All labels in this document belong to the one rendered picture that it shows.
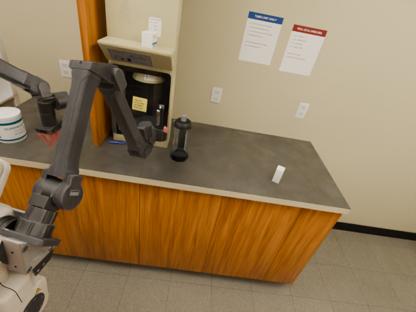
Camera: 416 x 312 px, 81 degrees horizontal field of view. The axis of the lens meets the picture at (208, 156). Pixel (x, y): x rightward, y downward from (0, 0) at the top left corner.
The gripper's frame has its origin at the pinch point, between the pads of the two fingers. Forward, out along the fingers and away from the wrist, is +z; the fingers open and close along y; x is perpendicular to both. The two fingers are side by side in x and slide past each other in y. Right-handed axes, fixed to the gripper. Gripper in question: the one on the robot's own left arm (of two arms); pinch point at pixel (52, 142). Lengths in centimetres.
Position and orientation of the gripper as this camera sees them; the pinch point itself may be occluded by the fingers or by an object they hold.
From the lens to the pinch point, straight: 128.4
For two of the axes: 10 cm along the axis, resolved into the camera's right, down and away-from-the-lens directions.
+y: 0.3, -5.6, 8.3
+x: -9.8, -1.7, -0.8
